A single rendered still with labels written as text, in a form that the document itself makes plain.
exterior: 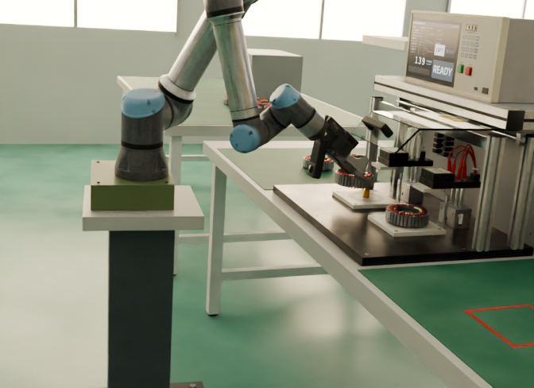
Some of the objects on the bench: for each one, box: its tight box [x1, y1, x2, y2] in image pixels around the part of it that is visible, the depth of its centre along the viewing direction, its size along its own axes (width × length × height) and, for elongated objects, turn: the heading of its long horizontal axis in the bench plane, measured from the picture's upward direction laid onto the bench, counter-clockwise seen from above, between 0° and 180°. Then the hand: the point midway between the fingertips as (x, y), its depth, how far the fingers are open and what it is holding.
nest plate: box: [332, 190, 400, 209], centre depth 210 cm, size 15×15×1 cm
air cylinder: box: [397, 179, 424, 204], centre depth 214 cm, size 5×8×6 cm
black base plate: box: [273, 183, 533, 266], centre depth 199 cm, size 47×64×2 cm
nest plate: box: [368, 215, 446, 237], centre depth 187 cm, size 15×15×1 cm
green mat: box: [217, 148, 408, 190], centre depth 265 cm, size 94×61×1 cm, turn 95°
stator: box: [385, 204, 429, 228], centre depth 187 cm, size 11×11×4 cm
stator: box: [303, 155, 335, 171], centre depth 256 cm, size 11×11×4 cm
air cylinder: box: [439, 201, 472, 229], centre depth 191 cm, size 5×8×6 cm
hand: (357, 177), depth 207 cm, fingers closed on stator, 13 cm apart
